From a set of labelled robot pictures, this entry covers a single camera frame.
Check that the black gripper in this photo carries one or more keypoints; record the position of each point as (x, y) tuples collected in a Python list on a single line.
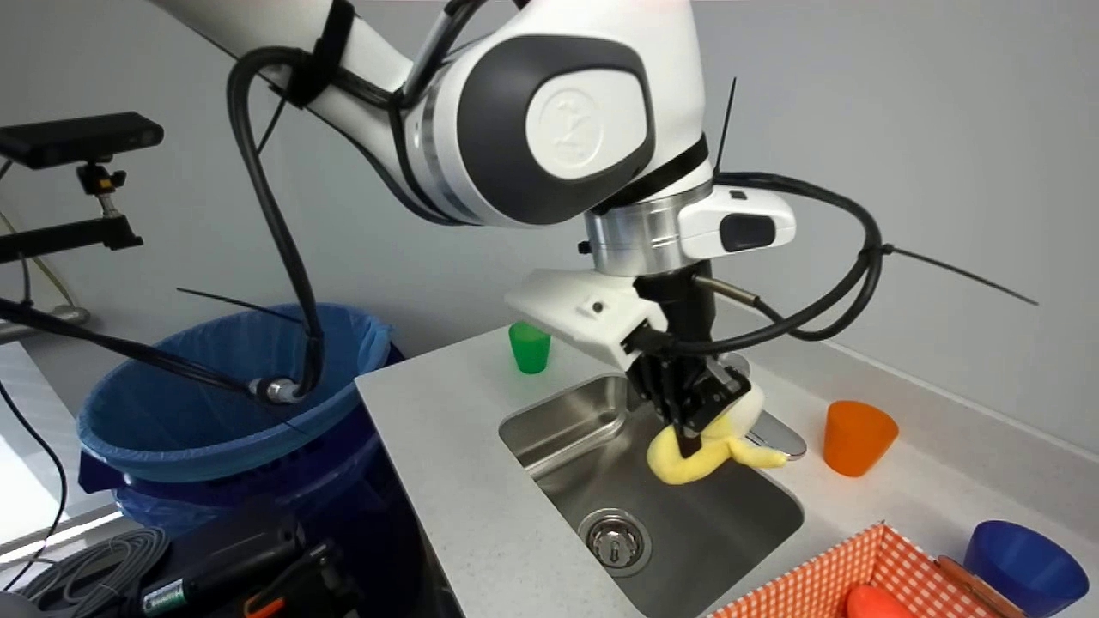
[(678, 332)]

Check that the black tool with orange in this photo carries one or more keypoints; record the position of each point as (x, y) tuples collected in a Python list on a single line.
[(253, 578)]

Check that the stainless steel sink basin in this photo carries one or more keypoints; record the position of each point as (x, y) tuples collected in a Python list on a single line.
[(707, 535)]

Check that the green plastic cup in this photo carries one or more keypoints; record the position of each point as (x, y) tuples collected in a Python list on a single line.
[(529, 349)]

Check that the orange checkered basket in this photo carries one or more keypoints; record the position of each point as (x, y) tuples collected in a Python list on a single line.
[(844, 566)]

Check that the black stand bar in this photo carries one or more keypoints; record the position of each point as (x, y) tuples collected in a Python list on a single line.
[(115, 342)]

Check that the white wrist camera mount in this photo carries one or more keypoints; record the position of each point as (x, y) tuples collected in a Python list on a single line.
[(572, 310)]

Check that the blue lined trash bin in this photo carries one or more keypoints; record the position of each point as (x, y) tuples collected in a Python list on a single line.
[(193, 422)]

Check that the blue plastic cup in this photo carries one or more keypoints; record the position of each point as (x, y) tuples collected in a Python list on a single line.
[(1024, 570)]

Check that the black camera on stand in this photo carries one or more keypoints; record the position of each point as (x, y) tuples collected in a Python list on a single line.
[(80, 138)]

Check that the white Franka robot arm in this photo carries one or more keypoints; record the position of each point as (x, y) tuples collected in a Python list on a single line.
[(549, 114)]

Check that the orange plastic cup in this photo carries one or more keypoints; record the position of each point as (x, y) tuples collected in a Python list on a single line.
[(858, 440)]

